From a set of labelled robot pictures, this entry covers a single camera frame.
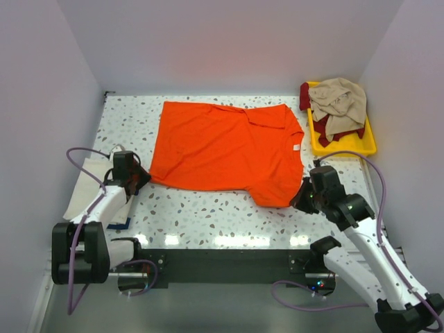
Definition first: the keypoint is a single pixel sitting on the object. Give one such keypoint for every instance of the beige t shirt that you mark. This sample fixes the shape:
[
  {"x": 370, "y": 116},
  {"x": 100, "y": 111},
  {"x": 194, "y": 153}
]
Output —
[{"x": 344, "y": 101}]

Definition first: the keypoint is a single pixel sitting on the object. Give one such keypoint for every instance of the orange t shirt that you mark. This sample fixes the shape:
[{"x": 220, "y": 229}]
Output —
[{"x": 209, "y": 147}]

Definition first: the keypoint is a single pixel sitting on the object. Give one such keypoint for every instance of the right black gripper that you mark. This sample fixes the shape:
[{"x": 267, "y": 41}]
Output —
[{"x": 299, "y": 203}]

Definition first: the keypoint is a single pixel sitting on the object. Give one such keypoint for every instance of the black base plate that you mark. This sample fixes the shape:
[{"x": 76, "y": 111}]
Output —
[{"x": 248, "y": 266}]

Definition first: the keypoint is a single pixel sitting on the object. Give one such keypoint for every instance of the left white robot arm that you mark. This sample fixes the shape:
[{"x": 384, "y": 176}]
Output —
[{"x": 80, "y": 253}]

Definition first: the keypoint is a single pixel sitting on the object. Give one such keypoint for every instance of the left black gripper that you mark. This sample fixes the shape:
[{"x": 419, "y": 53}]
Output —
[{"x": 145, "y": 177}]

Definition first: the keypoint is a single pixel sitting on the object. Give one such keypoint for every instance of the yellow plastic tray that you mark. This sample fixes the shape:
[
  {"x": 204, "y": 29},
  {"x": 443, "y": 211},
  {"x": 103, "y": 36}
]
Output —
[{"x": 365, "y": 146}]

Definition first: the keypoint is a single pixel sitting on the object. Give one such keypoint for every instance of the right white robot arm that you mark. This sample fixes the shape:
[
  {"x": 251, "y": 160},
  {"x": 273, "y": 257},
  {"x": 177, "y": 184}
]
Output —
[{"x": 398, "y": 300}]

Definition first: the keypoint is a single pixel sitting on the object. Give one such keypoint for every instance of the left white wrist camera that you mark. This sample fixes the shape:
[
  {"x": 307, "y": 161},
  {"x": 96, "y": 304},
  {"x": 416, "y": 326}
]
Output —
[{"x": 117, "y": 148}]

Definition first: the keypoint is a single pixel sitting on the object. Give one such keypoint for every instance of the dark red t shirt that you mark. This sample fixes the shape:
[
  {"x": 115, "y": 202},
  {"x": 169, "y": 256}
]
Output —
[{"x": 320, "y": 126}]

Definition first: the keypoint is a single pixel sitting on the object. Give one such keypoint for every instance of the folded cream t shirt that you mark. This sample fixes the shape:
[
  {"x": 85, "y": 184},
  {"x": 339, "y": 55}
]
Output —
[{"x": 86, "y": 189}]

